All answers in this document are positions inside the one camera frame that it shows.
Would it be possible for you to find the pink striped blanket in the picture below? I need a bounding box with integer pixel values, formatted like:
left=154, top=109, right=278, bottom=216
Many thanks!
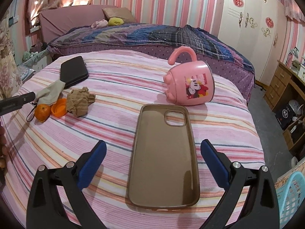
left=0, top=50, right=265, bottom=229

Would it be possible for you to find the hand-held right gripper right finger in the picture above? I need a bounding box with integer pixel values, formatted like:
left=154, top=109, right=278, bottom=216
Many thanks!
left=199, top=139, right=280, bottom=229

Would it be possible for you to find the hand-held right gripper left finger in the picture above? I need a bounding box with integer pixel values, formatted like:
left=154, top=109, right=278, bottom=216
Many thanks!
left=27, top=140, right=107, bottom=229

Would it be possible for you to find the wooden desk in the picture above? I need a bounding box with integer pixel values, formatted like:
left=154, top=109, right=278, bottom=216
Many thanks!
left=263, top=60, right=305, bottom=158

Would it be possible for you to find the tan pillow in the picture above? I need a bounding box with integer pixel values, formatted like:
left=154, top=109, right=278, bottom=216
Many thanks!
left=102, top=7, right=134, bottom=21

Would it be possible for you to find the grey sock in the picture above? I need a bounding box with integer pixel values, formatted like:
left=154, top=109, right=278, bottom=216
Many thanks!
left=35, top=80, right=66, bottom=106

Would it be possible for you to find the purple sofa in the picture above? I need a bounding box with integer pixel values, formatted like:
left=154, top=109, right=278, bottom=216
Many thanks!
left=39, top=5, right=134, bottom=46

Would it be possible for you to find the black box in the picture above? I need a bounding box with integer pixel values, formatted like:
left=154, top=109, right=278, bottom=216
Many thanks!
left=275, top=100, right=303, bottom=130

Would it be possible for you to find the pink sheer curtain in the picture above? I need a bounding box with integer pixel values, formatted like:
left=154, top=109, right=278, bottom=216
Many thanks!
left=26, top=0, right=96, bottom=27

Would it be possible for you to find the yellow plush toy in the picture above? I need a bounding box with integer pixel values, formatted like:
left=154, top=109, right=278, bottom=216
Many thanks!
left=108, top=17, right=124, bottom=27

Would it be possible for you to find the cardboard box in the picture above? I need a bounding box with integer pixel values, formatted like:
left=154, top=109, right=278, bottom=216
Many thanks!
left=283, top=117, right=305, bottom=151

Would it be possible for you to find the black cord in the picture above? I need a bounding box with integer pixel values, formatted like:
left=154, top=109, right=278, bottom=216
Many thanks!
left=27, top=102, right=38, bottom=122

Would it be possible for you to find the blue plastic basket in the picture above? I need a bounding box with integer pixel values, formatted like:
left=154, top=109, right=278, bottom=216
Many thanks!
left=274, top=164, right=305, bottom=229

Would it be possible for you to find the black rectangular case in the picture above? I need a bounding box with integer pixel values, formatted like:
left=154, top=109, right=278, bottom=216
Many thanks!
left=59, top=56, right=89, bottom=89

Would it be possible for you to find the cream wardrobe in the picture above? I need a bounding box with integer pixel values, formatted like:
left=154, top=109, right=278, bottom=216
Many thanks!
left=218, top=0, right=290, bottom=86

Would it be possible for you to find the purple blue striped quilt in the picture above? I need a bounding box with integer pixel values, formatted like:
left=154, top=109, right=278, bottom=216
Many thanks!
left=48, top=23, right=256, bottom=86

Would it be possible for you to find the brown phone case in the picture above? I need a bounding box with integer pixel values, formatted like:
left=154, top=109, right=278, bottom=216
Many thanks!
left=126, top=104, right=201, bottom=212

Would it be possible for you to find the desk lamp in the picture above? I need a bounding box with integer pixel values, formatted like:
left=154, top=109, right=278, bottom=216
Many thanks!
left=289, top=46, right=300, bottom=68

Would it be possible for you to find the floral curtain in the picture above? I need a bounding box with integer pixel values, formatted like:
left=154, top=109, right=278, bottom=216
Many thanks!
left=0, top=19, right=24, bottom=101

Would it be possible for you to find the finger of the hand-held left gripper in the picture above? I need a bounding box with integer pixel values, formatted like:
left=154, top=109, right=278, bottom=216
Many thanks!
left=0, top=93, right=36, bottom=116

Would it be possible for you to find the person's left hand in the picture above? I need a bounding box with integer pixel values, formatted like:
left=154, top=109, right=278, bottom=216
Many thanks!
left=0, top=122, right=7, bottom=172

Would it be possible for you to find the bedside clutter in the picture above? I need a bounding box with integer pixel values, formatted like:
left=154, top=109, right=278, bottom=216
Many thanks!
left=19, top=43, right=51, bottom=77

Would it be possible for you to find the tangerine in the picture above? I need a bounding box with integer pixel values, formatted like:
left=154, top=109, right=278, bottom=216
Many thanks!
left=34, top=104, right=51, bottom=123

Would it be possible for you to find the pink cartoon cup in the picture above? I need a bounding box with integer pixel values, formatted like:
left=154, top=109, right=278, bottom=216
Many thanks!
left=163, top=47, right=215, bottom=106

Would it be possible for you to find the pink plush toy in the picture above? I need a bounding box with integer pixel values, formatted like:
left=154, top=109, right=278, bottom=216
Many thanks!
left=91, top=19, right=108, bottom=29

